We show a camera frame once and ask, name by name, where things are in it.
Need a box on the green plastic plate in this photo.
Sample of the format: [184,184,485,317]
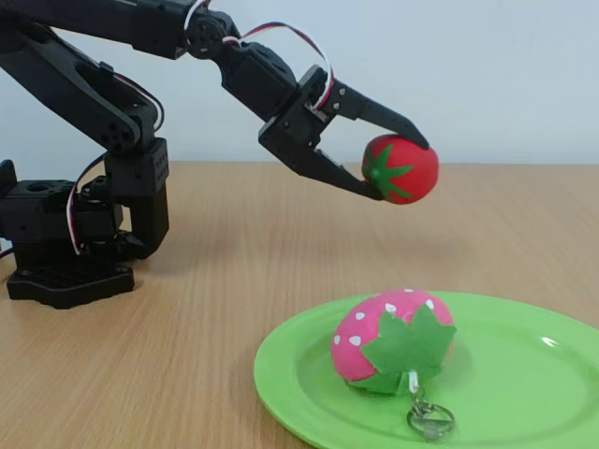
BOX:
[253,290,599,449]

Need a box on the red white servo cable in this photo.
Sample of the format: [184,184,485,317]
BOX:
[224,20,336,111]
[183,0,212,30]
[99,60,166,138]
[66,155,111,256]

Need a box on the pink strawberry keychain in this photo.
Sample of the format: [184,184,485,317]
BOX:
[330,288,458,443]

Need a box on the red toy tomato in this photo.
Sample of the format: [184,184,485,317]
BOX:
[361,134,441,206]

